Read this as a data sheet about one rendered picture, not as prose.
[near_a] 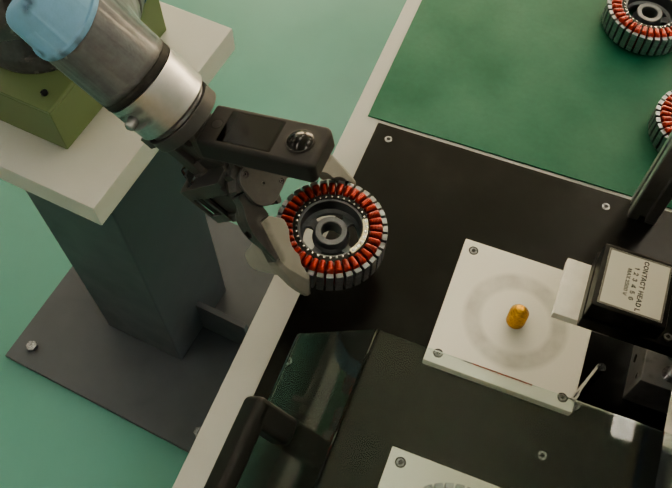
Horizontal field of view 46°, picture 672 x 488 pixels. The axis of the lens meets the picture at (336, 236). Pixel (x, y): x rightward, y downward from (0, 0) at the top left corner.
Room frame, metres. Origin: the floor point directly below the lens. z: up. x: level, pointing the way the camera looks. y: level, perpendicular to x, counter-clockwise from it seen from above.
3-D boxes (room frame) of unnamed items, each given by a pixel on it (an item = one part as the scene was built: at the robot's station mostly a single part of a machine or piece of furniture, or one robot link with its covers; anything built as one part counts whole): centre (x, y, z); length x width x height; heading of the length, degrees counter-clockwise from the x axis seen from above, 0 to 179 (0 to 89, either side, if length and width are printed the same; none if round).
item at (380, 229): (0.39, 0.00, 0.84); 0.11 x 0.11 x 0.04
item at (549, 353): (0.33, -0.18, 0.78); 0.15 x 0.15 x 0.01; 69
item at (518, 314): (0.33, -0.18, 0.80); 0.02 x 0.02 x 0.03
